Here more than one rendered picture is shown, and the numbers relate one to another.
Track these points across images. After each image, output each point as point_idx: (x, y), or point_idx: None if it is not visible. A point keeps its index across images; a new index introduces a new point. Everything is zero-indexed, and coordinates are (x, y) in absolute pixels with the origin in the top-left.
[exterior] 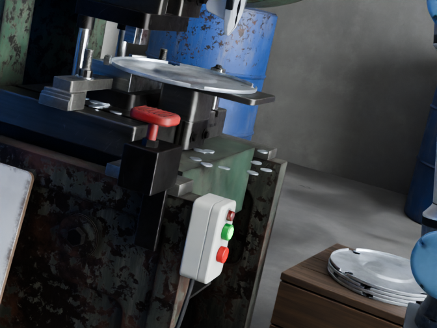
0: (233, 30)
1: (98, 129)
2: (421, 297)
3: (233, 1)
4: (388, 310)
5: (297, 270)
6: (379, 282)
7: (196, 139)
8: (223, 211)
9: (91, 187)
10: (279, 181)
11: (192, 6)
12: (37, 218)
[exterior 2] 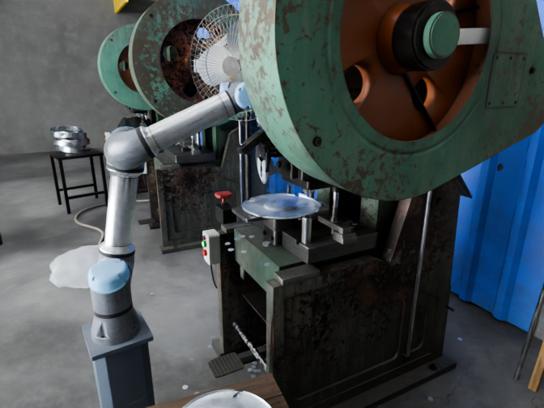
0: (262, 180)
1: None
2: None
3: (257, 163)
4: (188, 397)
5: (271, 385)
6: (212, 406)
7: (262, 233)
8: (203, 233)
9: None
10: (268, 294)
11: (284, 170)
12: None
